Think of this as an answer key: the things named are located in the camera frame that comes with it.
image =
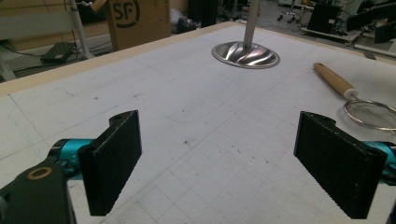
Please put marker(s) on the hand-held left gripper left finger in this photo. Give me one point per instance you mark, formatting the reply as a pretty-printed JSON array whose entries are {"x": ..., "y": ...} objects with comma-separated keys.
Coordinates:
[{"x": 109, "y": 161}]

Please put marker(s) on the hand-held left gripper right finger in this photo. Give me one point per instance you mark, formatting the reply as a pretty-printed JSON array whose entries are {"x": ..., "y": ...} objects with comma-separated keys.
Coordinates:
[{"x": 339, "y": 161}]

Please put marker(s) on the black power adapter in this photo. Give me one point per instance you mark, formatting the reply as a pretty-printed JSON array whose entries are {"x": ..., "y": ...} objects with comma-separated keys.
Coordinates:
[{"x": 58, "y": 52}]

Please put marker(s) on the brown cardboard box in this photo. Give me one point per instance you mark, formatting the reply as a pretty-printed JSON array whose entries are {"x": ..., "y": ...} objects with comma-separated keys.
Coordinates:
[{"x": 138, "y": 23}]

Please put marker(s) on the black equipment case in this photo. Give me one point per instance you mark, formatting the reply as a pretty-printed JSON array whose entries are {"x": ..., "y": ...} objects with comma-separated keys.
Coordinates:
[{"x": 323, "y": 17}]

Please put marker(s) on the white metal frame leg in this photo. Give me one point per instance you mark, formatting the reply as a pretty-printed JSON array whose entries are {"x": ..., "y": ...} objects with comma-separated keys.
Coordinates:
[{"x": 80, "y": 29}]

